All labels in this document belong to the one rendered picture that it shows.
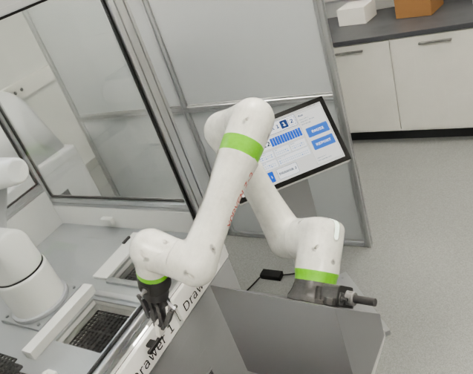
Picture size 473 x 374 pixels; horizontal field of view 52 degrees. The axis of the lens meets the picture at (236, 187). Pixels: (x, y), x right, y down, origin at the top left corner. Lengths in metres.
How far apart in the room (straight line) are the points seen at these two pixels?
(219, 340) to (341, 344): 0.85
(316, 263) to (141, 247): 0.49
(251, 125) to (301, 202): 1.02
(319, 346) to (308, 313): 0.12
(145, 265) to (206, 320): 0.77
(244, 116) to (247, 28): 1.40
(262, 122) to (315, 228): 0.34
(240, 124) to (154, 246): 0.39
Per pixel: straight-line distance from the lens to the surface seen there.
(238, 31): 2.69
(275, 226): 1.52
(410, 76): 3.89
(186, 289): 1.80
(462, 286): 2.85
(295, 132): 2.12
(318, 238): 1.40
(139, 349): 1.67
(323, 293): 1.39
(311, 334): 1.34
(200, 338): 1.96
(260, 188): 1.48
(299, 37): 2.56
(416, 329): 2.66
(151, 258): 1.23
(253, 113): 1.30
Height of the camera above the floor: 2.02
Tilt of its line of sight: 29 degrees down
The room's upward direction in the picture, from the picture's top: 20 degrees counter-clockwise
